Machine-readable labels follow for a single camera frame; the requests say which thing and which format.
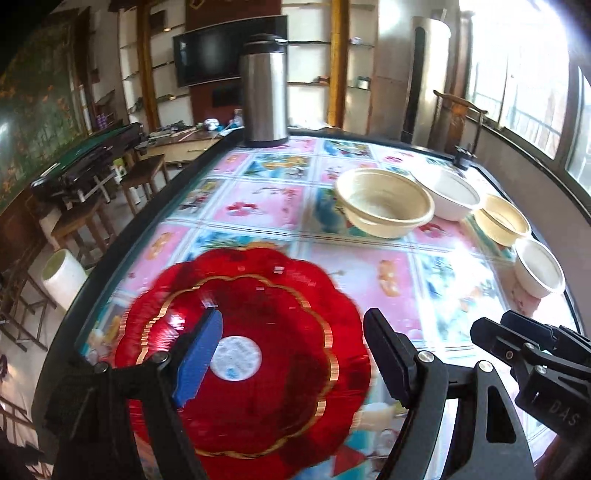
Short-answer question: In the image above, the white bucket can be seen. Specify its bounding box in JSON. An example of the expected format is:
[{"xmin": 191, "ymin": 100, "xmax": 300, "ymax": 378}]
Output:
[{"xmin": 41, "ymin": 249, "xmax": 88, "ymax": 310}]

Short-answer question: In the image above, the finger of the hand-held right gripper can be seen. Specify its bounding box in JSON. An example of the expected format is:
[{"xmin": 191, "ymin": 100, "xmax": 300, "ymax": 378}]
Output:
[
  {"xmin": 501, "ymin": 310, "xmax": 591, "ymax": 365},
  {"xmin": 471, "ymin": 318, "xmax": 561, "ymax": 398}
]

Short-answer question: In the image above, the black flat television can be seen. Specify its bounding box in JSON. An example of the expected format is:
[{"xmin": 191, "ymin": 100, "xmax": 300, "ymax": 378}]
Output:
[{"xmin": 172, "ymin": 15, "xmax": 289, "ymax": 88}]

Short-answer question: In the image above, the small cream bowl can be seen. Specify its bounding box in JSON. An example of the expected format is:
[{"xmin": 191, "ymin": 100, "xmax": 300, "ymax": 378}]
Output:
[{"xmin": 473, "ymin": 194, "xmax": 533, "ymax": 247}]

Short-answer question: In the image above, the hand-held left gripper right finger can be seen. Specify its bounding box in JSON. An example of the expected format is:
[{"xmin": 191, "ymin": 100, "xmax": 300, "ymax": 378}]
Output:
[{"xmin": 362, "ymin": 308, "xmax": 536, "ymax": 480}]

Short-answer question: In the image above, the white tower air conditioner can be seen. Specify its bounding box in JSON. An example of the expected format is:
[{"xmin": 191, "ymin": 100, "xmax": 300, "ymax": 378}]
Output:
[{"xmin": 402, "ymin": 16, "xmax": 452, "ymax": 144}]

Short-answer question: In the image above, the large cream bowl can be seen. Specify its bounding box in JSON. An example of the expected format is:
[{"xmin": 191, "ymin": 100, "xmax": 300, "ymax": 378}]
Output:
[{"xmin": 335, "ymin": 167, "xmax": 435, "ymax": 239}]

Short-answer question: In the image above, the clutter of items on sideboard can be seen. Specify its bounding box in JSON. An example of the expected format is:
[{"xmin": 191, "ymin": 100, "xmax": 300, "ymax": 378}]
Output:
[{"xmin": 139, "ymin": 127, "xmax": 222, "ymax": 167}]

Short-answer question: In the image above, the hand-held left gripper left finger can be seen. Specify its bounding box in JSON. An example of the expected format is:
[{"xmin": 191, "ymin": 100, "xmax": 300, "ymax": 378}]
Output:
[{"xmin": 46, "ymin": 308, "xmax": 223, "ymax": 480}]

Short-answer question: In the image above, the red scalloped plate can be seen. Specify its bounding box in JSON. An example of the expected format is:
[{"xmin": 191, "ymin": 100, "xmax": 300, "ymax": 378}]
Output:
[{"xmin": 113, "ymin": 247, "xmax": 372, "ymax": 480}]

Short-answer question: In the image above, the large window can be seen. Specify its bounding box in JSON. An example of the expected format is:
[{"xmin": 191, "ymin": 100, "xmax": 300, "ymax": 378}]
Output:
[{"xmin": 462, "ymin": 0, "xmax": 591, "ymax": 185}]

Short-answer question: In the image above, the wooden stool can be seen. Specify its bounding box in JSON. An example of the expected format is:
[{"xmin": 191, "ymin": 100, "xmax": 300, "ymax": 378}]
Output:
[
  {"xmin": 121, "ymin": 154, "xmax": 171, "ymax": 215},
  {"xmin": 51, "ymin": 203, "xmax": 121, "ymax": 268}
]

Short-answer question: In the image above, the large white bowl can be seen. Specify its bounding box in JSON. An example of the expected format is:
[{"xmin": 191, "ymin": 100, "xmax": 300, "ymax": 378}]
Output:
[{"xmin": 411, "ymin": 162, "xmax": 482, "ymax": 222}]

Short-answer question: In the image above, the green floral wall painting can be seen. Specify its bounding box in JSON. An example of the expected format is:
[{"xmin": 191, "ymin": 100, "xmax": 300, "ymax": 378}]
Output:
[{"xmin": 0, "ymin": 23, "xmax": 88, "ymax": 213}]

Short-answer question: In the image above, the wooden chair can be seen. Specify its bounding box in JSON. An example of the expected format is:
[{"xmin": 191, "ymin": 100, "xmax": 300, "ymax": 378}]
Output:
[{"xmin": 427, "ymin": 90, "xmax": 488, "ymax": 155}]

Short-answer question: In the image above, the small white bowl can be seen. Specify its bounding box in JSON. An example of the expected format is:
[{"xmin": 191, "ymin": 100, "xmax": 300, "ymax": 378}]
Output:
[{"xmin": 513, "ymin": 239, "xmax": 566, "ymax": 298}]

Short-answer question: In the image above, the green mahjong table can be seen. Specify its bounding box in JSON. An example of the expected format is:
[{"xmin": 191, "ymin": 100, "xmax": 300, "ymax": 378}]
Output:
[{"xmin": 30, "ymin": 122, "xmax": 144, "ymax": 204}]

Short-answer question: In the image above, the stainless steel thermos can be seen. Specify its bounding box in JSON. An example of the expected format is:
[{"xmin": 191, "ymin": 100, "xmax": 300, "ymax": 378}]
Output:
[{"xmin": 238, "ymin": 33, "xmax": 290, "ymax": 148}]

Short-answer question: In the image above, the round black-rimmed table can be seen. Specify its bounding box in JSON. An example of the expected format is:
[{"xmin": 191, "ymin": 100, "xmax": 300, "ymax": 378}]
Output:
[{"xmin": 30, "ymin": 127, "xmax": 591, "ymax": 480}]

